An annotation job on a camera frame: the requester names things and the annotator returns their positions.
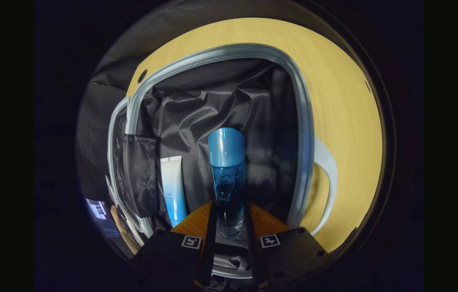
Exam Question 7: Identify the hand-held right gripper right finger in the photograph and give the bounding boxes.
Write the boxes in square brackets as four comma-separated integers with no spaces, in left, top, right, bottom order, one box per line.
[245,202,327,292]

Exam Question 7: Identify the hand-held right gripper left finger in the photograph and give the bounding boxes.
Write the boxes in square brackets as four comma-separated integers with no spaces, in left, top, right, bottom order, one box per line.
[132,201,216,292]

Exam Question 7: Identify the white and blue cream tube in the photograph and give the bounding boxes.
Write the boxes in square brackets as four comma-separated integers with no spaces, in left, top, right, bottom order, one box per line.
[160,156,188,228]

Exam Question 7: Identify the blue capped clear bottle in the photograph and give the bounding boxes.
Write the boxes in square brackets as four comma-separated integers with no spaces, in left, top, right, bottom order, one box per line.
[208,127,246,240]

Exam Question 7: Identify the light blue suitcase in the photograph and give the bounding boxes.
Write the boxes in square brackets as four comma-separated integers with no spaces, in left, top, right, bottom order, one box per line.
[107,43,338,280]

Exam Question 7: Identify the computer monitor screen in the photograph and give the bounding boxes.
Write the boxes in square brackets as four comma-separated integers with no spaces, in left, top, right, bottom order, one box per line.
[86,198,121,238]

